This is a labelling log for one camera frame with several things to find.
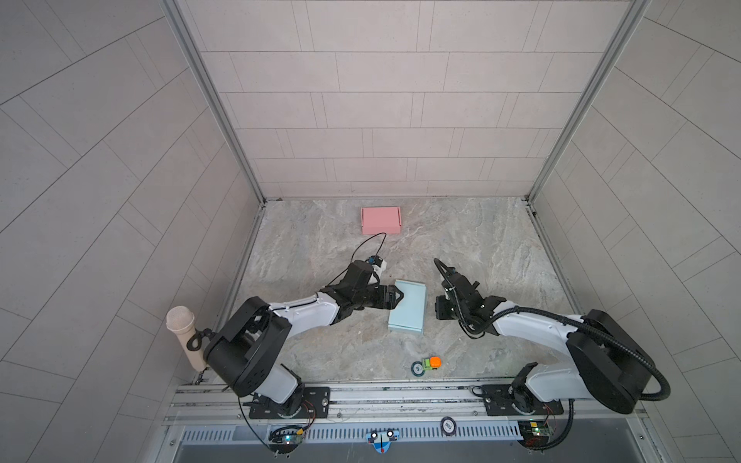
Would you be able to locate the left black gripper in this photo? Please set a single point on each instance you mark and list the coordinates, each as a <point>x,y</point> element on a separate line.
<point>381,292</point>

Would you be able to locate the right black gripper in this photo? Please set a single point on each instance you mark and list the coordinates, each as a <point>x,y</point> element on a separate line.
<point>439,301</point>

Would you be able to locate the light blue paper box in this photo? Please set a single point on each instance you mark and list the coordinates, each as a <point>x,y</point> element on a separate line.
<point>409,314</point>

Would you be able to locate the pink paper box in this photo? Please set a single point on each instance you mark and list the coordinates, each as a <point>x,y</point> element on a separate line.
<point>381,220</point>

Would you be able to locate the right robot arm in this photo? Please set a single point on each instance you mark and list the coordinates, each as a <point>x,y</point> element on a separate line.
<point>600,360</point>

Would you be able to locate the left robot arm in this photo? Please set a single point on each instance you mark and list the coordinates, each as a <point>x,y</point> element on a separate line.
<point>245,351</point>

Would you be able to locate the orange green small toy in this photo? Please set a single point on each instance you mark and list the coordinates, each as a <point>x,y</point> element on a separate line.
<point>432,363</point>

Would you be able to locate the blue red sticker tag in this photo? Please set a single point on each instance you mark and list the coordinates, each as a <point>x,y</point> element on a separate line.
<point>381,440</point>

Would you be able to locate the right green circuit board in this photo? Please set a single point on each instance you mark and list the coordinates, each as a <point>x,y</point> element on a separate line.
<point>535,434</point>

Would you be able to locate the green circuit board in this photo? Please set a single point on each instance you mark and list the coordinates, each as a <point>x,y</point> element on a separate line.
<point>286,439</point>
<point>535,434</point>

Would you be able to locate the left green circuit board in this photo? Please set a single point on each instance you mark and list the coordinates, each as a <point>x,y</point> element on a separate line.
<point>286,439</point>

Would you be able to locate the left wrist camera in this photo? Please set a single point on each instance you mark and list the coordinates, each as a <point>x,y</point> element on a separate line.
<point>378,264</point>

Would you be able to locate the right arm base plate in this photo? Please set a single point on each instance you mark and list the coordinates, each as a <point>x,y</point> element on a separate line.
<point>508,400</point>

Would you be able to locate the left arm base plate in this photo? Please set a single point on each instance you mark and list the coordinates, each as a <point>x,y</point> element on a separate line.
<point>305,403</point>

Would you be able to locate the aluminium rail frame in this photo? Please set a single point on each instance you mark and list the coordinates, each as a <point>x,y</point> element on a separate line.
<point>356,402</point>

